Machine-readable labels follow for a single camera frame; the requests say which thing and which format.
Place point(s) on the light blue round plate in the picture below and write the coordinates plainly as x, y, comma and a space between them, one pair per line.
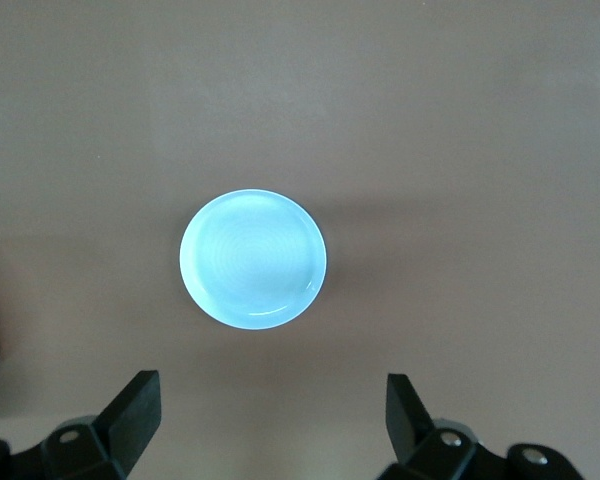
252, 260

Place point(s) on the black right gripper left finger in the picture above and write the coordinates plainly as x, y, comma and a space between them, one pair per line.
125, 430

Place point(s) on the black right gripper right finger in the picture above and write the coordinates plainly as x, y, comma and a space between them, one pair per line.
410, 430

